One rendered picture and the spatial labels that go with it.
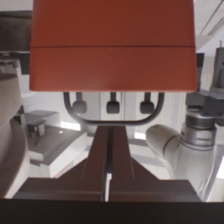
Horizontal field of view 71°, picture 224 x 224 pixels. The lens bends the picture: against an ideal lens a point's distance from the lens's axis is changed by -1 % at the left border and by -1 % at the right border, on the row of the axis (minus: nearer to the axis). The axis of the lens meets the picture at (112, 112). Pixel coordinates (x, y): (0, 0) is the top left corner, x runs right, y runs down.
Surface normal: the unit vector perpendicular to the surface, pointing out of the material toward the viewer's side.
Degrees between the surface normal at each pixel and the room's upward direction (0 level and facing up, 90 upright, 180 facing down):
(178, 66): 97
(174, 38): 97
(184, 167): 91
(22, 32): 90
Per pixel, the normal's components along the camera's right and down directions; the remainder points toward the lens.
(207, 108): -0.13, 0.26
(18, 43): 0.36, 0.25
